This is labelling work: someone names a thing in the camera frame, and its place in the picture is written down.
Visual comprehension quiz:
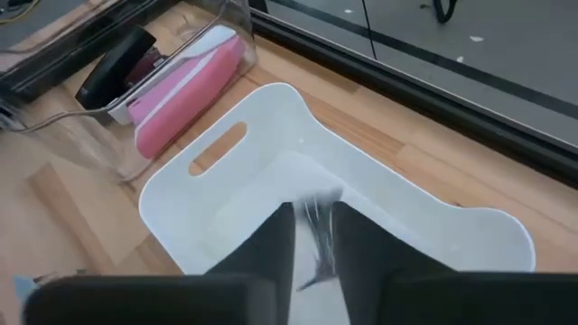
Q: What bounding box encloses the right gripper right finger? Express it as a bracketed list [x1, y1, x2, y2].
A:
[331, 200, 455, 325]

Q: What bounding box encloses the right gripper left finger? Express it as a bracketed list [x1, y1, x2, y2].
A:
[205, 201, 297, 325]

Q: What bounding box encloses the dark grey staple remover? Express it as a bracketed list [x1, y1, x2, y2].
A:
[295, 188, 345, 293]

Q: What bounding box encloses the pink white stapler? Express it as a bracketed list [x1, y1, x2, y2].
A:
[107, 24, 248, 160]

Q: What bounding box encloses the black stapler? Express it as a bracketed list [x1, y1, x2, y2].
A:
[74, 25, 158, 113]

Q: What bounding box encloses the light blue staple remover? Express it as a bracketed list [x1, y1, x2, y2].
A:
[12, 269, 49, 302]

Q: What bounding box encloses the white plastic bin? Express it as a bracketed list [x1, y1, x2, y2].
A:
[138, 81, 537, 325]

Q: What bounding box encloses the clear plastic bin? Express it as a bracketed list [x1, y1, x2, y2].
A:
[0, 0, 259, 182]

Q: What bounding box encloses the long black cable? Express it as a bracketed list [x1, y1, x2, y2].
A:
[359, 0, 378, 60]

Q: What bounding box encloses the black coiled cable ring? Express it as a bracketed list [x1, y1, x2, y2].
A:
[432, 0, 460, 24]

